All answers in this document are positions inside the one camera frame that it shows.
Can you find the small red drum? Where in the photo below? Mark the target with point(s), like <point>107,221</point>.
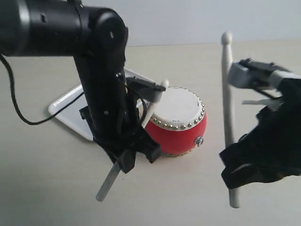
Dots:
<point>179,121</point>

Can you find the white drumstick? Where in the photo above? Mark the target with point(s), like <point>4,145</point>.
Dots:
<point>228,107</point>
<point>115,170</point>

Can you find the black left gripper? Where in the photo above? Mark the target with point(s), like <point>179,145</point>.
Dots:
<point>117,138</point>

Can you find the white rectangular plastic tray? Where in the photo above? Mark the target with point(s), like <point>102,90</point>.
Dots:
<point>70,117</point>

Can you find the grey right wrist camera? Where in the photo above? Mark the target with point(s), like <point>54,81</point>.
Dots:
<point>248,73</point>

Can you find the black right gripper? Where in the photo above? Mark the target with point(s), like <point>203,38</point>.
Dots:
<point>272,150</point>

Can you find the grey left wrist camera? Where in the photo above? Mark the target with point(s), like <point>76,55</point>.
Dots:
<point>147,90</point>

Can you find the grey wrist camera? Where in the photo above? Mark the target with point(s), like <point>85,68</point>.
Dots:
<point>248,73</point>
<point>147,90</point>

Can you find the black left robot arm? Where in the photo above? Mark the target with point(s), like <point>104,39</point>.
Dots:
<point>96,38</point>

